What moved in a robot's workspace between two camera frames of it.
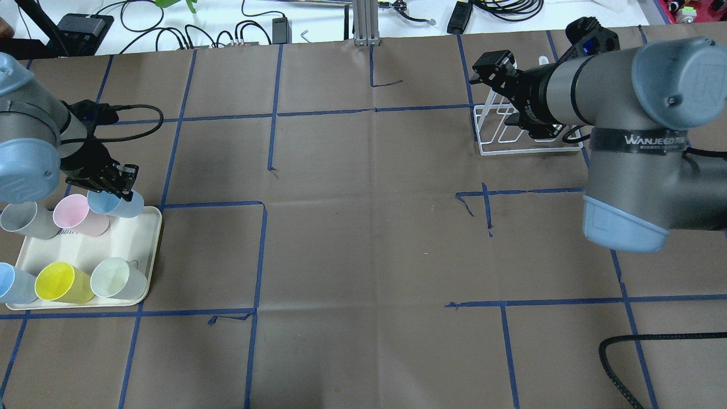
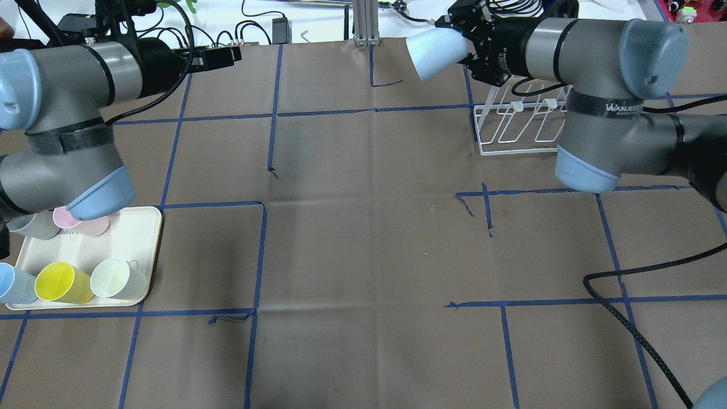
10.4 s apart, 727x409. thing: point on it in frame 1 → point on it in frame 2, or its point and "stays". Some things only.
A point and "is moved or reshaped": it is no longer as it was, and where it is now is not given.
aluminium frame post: (366, 22) stays
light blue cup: (112, 204) is moved or reshaped
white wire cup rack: (495, 138) stays
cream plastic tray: (134, 238) stays
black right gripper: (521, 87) → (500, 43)
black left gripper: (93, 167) → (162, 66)
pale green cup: (116, 278) stays
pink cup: (73, 212) stays
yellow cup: (59, 282) stays
